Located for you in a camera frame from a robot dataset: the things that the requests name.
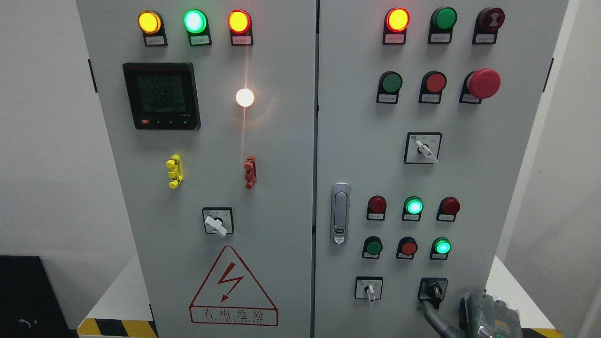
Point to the grey cabinet door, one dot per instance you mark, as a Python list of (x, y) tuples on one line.
[(362, 142), (273, 221)]

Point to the green lit lamp middle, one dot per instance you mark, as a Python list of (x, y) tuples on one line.
[(412, 209)]

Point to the red lit lamp right door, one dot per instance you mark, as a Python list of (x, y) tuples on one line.
[(395, 26)]

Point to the green push button top row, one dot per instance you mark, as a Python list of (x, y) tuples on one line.
[(442, 22)]

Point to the yellow indicator lamp top left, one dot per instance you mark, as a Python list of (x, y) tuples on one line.
[(152, 26)]

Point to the silver door latch handle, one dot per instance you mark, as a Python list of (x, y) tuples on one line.
[(339, 212)]

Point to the black box bottom left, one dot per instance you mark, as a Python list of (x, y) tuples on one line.
[(28, 306)]

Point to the dark red lamp right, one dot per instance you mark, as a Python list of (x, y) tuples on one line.
[(448, 209)]

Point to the red push button second row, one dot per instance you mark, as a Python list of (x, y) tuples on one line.
[(432, 86)]

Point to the black selector knob switch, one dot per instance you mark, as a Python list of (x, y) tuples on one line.
[(432, 290)]

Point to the orange-red indicator lamp left door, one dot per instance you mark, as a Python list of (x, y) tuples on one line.
[(241, 29)]

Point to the grey right cabinet door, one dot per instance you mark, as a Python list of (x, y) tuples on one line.
[(362, 142)]

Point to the white rotary switch upper right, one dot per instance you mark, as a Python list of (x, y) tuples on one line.
[(422, 147)]

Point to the dark red lamp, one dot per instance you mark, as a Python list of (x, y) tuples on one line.
[(376, 208), (448, 209)]

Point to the red emergency stop mushroom button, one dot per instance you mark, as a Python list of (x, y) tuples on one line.
[(479, 85)]

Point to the grey left cabinet door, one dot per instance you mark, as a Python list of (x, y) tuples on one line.
[(273, 221)]

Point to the green indicator lamp top left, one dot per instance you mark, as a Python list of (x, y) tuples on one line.
[(197, 28)]

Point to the green push button lower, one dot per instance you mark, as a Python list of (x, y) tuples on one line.
[(372, 247)]

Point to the yellow terminal connector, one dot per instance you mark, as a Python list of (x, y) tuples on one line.
[(174, 166)]

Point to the black digital power meter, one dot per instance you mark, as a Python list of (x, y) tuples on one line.
[(162, 95)]

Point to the red electrical hazard warning sticker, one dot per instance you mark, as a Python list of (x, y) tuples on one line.
[(230, 294)]

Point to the red terminal connector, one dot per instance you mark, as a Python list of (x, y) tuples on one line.
[(251, 172)]

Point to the white glowing indicator lamp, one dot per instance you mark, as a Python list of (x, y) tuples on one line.
[(245, 97)]

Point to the dark red buzzer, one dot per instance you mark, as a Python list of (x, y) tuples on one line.
[(487, 24)]

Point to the white rotary switch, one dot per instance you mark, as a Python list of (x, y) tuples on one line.
[(422, 147), (368, 288)]

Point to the dark red lamp left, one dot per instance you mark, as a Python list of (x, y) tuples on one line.
[(376, 208)]

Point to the green lit button lower right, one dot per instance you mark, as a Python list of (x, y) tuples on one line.
[(440, 249)]

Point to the white rotary switch left door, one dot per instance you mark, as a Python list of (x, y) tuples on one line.
[(218, 221)]

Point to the red push button lower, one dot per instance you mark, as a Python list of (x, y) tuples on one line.
[(407, 247)]

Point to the green push button second row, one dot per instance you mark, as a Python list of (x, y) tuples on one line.
[(389, 86)]

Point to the white rotary switch bottom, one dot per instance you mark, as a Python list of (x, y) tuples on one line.
[(368, 288)]

